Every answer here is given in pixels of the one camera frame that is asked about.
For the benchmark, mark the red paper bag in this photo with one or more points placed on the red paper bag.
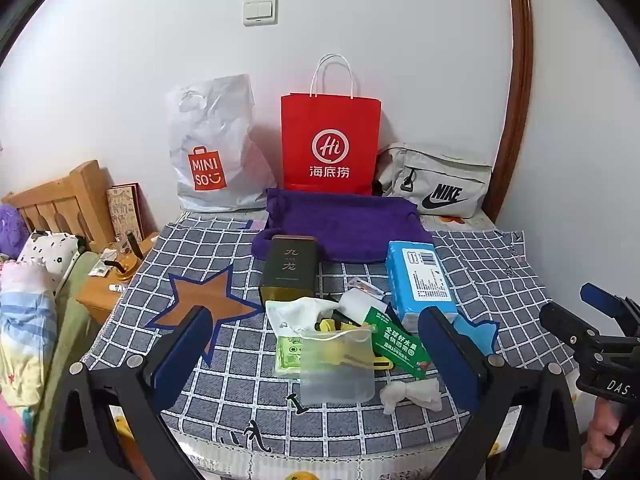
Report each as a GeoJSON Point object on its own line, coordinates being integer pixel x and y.
{"type": "Point", "coordinates": [330, 120]}

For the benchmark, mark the fruit print packet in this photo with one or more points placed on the fruit print packet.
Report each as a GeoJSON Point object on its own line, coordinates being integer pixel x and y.
{"type": "Point", "coordinates": [367, 287]}

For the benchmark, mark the purple towel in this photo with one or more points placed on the purple towel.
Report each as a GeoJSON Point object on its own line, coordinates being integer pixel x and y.
{"type": "Point", "coordinates": [340, 225]}

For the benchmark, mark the white tissue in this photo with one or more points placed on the white tissue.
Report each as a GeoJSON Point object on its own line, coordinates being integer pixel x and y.
{"type": "Point", "coordinates": [415, 395]}

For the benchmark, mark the amber glass cup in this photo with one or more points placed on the amber glass cup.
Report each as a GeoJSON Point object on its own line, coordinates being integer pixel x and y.
{"type": "Point", "coordinates": [125, 266]}

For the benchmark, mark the white light switch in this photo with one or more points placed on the white light switch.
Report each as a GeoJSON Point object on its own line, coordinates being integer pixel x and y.
{"type": "Point", "coordinates": [258, 11]}

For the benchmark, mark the white spotted pillow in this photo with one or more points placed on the white spotted pillow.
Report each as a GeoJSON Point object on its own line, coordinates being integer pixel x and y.
{"type": "Point", "coordinates": [45, 255]}

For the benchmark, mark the white cloth glove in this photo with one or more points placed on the white cloth glove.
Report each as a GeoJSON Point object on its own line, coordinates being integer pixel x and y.
{"type": "Point", "coordinates": [295, 315]}

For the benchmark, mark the colourful quilt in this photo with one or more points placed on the colourful quilt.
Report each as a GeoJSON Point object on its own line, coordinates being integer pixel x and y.
{"type": "Point", "coordinates": [25, 320]}

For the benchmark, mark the grey waist bag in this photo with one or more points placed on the grey waist bag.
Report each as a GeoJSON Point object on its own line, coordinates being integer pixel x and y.
{"type": "Point", "coordinates": [450, 170]}

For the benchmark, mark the grey checkered blanket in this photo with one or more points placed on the grey checkered blanket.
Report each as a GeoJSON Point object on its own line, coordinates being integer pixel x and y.
{"type": "Point", "coordinates": [250, 395]}

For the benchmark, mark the yellow plastic item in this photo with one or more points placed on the yellow plastic item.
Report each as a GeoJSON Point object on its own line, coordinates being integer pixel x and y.
{"type": "Point", "coordinates": [330, 325]}

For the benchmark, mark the dark tea box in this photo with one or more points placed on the dark tea box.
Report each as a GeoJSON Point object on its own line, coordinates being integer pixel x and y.
{"type": "Point", "coordinates": [290, 265]}

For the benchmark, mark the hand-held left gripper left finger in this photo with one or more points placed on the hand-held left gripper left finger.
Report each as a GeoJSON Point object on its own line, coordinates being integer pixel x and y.
{"type": "Point", "coordinates": [184, 352]}

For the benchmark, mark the person's right hand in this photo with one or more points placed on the person's right hand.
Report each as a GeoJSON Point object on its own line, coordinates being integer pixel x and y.
{"type": "Point", "coordinates": [600, 435]}

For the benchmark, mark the wooden nightstand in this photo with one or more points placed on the wooden nightstand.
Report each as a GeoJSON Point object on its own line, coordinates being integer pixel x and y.
{"type": "Point", "coordinates": [100, 295]}

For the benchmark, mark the purple plush toy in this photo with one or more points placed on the purple plush toy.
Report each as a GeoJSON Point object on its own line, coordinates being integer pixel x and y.
{"type": "Point", "coordinates": [10, 230]}

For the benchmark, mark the green tissue packet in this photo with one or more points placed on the green tissue packet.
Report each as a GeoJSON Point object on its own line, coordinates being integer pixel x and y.
{"type": "Point", "coordinates": [287, 357]}

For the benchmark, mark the blue tissue pack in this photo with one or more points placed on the blue tissue pack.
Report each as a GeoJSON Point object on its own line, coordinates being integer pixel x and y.
{"type": "Point", "coordinates": [420, 280]}

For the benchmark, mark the small white packet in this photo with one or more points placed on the small white packet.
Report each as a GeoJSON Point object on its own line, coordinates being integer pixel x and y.
{"type": "Point", "coordinates": [100, 269]}

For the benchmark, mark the patterned book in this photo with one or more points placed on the patterned book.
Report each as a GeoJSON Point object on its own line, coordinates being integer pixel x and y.
{"type": "Point", "coordinates": [122, 210]}

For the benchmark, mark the green bed sheet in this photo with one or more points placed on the green bed sheet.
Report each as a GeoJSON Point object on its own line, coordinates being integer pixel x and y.
{"type": "Point", "coordinates": [65, 320]}

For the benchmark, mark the clear plastic pouch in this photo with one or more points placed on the clear plastic pouch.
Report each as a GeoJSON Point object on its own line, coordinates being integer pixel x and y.
{"type": "Point", "coordinates": [335, 382]}

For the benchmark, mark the white plastic shopping bag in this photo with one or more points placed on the white plastic shopping bag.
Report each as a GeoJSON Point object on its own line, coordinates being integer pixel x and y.
{"type": "Point", "coordinates": [215, 125]}

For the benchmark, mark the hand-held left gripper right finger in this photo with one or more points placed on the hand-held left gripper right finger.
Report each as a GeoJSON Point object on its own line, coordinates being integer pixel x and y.
{"type": "Point", "coordinates": [450, 355]}

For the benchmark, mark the wooden headboard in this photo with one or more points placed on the wooden headboard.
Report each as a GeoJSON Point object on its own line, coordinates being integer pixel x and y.
{"type": "Point", "coordinates": [85, 185]}

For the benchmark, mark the wooden door frame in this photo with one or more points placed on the wooden door frame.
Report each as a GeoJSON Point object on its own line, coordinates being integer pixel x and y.
{"type": "Point", "coordinates": [520, 60]}

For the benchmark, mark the green paper packet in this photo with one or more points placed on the green paper packet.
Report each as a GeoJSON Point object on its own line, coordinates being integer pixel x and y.
{"type": "Point", "coordinates": [395, 340]}

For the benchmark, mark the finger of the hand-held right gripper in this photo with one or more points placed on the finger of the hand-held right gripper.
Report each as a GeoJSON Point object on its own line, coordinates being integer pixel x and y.
{"type": "Point", "coordinates": [567, 325]}
{"type": "Point", "coordinates": [602, 300]}

